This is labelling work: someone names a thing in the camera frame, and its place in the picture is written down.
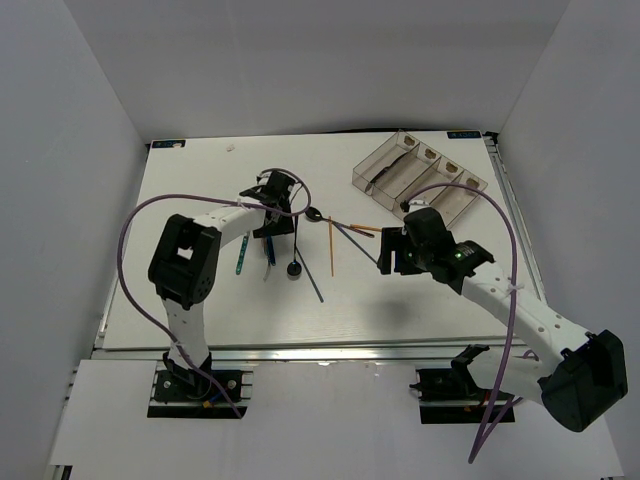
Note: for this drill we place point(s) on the orange chopstick crosswise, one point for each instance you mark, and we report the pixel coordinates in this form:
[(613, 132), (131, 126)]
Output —
[(366, 228)]

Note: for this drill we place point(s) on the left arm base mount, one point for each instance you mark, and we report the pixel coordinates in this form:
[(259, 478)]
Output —
[(183, 393)]

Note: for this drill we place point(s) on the right blue corner marker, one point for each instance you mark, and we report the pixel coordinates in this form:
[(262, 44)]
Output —
[(464, 134)]

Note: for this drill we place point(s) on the smoky clear divided organizer tray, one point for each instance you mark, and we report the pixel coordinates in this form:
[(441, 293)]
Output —
[(426, 174)]

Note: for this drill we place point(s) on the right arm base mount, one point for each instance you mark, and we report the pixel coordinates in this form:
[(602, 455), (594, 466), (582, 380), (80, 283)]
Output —
[(448, 395)]

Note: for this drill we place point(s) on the blue chopstick lower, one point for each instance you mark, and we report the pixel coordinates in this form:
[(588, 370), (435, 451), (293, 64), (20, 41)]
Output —
[(310, 275)]

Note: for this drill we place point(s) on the blue knife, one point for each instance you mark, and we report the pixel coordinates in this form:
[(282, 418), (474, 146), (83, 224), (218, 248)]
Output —
[(270, 251)]

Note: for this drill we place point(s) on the green handled fork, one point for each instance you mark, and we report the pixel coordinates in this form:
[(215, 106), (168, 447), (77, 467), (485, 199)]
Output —
[(242, 254)]

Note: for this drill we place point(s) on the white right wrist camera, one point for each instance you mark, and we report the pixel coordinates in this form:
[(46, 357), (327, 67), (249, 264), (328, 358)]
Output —
[(408, 206)]

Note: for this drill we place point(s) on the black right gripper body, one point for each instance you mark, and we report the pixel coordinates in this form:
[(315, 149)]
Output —
[(409, 260)]

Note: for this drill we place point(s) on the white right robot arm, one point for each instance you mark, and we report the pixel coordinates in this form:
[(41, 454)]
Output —
[(577, 375)]

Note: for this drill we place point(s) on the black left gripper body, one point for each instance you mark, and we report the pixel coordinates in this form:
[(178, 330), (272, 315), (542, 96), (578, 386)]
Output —
[(283, 226)]

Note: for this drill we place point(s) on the black spoon near tray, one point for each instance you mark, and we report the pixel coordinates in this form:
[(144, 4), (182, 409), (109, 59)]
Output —
[(314, 215)]

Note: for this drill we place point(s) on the black spoon long handle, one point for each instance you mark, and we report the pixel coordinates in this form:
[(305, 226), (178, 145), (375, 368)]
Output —
[(294, 268)]

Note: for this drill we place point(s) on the aluminium table edge rail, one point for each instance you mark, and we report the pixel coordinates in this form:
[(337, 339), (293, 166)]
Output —
[(226, 346)]

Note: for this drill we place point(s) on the black steak knife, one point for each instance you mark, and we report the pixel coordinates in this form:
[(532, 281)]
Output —
[(384, 171)]

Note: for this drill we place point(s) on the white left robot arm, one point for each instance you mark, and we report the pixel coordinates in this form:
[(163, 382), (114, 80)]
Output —
[(184, 265)]

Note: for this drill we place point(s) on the left blue corner marker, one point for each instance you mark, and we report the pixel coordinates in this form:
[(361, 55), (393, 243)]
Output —
[(168, 144)]

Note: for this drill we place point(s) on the orange chopstick upright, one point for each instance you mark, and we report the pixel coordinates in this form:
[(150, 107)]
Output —
[(331, 247)]

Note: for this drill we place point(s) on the blue corner marker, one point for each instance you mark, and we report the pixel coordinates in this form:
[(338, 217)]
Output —
[(464, 134), (168, 144)]

